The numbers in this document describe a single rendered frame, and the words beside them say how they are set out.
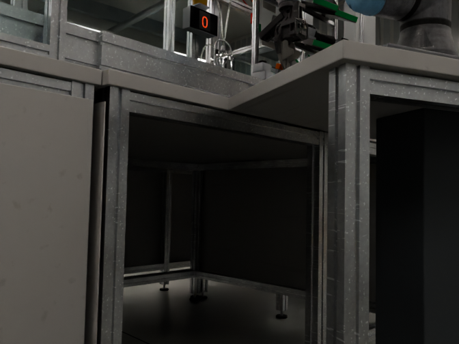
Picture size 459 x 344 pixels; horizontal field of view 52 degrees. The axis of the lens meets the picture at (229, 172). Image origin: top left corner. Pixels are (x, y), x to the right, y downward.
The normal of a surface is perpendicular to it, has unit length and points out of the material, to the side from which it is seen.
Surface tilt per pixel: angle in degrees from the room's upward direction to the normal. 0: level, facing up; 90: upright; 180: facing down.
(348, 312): 90
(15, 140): 90
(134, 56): 90
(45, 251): 90
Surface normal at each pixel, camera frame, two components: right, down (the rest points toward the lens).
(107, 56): 0.72, -0.03
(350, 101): 0.37, -0.04
